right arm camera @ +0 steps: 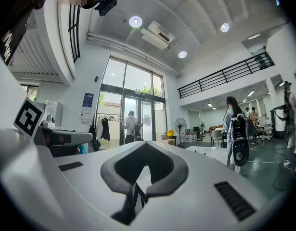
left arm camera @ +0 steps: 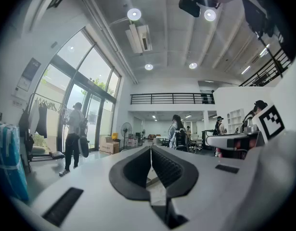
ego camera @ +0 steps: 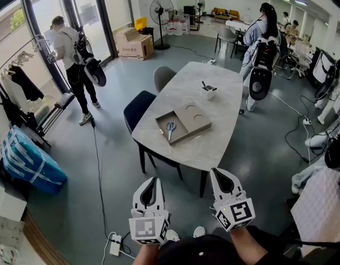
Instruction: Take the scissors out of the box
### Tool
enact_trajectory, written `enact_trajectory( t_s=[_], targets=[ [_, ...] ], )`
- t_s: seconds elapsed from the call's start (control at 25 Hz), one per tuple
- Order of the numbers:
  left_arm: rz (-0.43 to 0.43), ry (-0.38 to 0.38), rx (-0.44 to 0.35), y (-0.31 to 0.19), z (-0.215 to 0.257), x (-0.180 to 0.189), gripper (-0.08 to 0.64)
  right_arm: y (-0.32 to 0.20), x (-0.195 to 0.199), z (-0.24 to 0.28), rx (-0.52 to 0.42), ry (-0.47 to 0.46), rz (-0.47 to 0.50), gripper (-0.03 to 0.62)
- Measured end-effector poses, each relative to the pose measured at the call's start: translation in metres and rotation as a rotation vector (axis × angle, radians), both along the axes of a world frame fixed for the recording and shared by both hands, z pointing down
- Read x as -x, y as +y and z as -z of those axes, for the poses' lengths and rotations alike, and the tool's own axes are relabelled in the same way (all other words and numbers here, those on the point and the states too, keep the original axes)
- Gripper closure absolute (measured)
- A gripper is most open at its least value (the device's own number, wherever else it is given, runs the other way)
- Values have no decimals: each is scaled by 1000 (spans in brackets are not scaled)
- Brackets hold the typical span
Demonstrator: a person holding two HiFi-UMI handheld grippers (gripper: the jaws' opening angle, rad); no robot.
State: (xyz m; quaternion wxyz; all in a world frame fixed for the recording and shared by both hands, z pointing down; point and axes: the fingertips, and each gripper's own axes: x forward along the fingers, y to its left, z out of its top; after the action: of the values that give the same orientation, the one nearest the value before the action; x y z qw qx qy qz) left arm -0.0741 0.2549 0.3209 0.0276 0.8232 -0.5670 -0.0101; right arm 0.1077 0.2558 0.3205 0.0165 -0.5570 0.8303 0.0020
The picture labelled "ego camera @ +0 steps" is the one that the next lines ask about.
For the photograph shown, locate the black clothes rack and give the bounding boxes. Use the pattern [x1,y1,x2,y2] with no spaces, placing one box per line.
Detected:
[0,34,76,149]

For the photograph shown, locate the person's left forearm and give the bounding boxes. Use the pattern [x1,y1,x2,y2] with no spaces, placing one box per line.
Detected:
[133,242,163,265]

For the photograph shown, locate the small cardboard box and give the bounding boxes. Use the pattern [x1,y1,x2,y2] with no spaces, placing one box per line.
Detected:
[114,27,141,43]

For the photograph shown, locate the black-framed glass door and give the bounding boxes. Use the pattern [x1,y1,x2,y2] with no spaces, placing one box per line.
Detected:
[19,0,119,95]

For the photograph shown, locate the yellow sofa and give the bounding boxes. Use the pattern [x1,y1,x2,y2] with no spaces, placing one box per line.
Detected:
[211,7,241,21]

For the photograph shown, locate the large cardboard box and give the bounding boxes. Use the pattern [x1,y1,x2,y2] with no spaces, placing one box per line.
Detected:
[117,34,155,61]

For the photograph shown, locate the grey dining chair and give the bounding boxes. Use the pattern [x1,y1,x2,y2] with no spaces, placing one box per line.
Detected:
[215,26,239,59]

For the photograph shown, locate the white square pen holder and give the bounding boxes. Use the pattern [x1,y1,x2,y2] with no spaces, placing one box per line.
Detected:
[200,85,217,101]

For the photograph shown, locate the white floor cable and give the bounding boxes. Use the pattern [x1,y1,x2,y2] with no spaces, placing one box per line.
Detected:
[268,91,312,164]

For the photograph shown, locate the large black standing fan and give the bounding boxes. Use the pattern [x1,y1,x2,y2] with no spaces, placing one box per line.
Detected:
[149,0,175,51]

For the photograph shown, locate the small black standing fan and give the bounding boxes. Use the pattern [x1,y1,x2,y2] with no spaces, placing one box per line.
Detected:
[196,0,206,24]

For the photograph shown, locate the cluster of clear water jugs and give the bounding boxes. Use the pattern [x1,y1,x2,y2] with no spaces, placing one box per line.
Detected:
[166,17,190,36]

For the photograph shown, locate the white backpack pod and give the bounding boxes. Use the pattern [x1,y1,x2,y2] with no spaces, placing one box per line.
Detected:
[248,66,273,102]
[83,56,107,88]

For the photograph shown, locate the white quilted table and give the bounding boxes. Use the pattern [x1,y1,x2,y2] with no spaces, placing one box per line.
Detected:
[290,165,340,256]

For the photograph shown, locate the black hanging garment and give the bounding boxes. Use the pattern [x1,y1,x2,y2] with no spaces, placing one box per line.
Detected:
[8,64,45,102]

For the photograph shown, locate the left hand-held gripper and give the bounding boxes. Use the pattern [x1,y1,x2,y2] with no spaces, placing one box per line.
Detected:
[128,176,172,246]

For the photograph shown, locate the person's shoe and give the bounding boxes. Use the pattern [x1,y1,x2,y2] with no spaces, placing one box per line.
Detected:
[192,226,206,239]
[165,229,181,242]

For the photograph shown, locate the person's right forearm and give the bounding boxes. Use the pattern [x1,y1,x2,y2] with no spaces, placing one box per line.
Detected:
[229,226,267,265]

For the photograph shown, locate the person's left shoe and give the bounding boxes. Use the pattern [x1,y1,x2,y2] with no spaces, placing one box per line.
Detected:
[165,229,181,242]

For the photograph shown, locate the person's black clothing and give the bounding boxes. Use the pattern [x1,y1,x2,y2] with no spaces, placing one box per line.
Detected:
[157,225,306,265]

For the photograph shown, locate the dark blue upholstered chair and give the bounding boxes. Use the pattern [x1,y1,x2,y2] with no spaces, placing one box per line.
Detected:
[123,90,184,181]

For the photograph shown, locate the white hanging garment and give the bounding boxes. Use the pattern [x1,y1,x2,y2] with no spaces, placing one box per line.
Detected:
[0,72,30,113]

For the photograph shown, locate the white office chair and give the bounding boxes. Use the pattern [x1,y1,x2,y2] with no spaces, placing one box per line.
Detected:
[280,39,313,80]

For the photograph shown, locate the person's right shoe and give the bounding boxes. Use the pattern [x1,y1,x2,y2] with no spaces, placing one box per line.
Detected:
[192,226,206,239]

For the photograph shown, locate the blue taped bag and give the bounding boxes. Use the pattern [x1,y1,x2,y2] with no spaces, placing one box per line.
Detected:
[0,124,68,194]

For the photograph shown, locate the grey upholstered chair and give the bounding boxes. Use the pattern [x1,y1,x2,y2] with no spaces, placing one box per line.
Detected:
[153,66,178,94]

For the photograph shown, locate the yellow plastic bin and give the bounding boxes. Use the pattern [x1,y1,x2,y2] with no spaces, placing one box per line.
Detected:
[134,17,148,30]

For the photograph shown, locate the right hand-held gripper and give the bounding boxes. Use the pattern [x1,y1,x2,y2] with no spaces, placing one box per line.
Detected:
[210,167,256,232]

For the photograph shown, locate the grey cardboard drawer box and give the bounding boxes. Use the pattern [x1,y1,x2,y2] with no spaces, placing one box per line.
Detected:
[154,101,212,146]

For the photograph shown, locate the blue-handled scissors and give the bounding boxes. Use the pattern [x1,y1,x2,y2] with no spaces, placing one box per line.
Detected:
[165,121,176,142]

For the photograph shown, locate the black floor cable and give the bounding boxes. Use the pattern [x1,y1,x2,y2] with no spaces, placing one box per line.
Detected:
[90,117,132,256]

